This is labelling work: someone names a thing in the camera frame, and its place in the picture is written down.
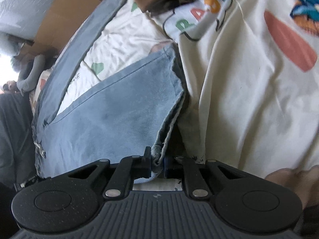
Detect flat cardboard sheet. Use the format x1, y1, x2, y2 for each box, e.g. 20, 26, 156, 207
15, 0, 130, 63

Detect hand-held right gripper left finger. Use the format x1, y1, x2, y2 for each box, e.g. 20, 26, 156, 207
67, 146, 152, 200

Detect blue denim pants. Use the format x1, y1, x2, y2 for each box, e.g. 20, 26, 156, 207
32, 0, 186, 180

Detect dark grey cushion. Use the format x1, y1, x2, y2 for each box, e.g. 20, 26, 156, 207
0, 92, 38, 187

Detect bear printed blanket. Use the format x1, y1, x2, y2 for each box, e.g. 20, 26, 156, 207
29, 0, 319, 192

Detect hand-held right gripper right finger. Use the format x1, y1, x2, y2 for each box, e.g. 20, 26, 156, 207
163, 156, 250, 200

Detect teal cartoon printed cloth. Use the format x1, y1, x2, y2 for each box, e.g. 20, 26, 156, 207
290, 0, 319, 33

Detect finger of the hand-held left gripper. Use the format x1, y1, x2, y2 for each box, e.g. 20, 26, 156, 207
14, 174, 41, 188

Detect teddy bear toy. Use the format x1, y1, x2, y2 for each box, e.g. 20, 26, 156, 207
2, 80, 19, 94

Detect grey neck pillow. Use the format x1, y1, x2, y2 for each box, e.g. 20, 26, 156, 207
18, 55, 46, 96

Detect grey plastic-wrapped panel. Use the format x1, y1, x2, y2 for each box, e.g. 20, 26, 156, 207
0, 0, 68, 40

